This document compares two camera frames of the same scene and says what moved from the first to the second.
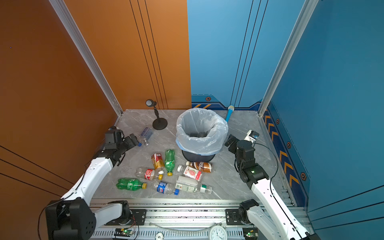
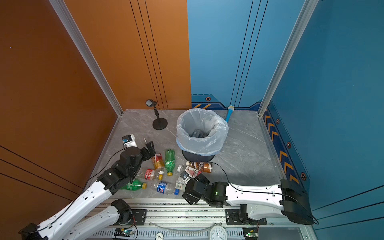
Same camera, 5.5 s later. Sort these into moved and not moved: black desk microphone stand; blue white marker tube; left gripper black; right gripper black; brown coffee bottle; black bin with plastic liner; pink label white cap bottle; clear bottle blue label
Moved: left gripper black; right gripper black; clear bottle blue label
Not moved: brown coffee bottle; black desk microphone stand; black bin with plastic liner; blue white marker tube; pink label white cap bottle
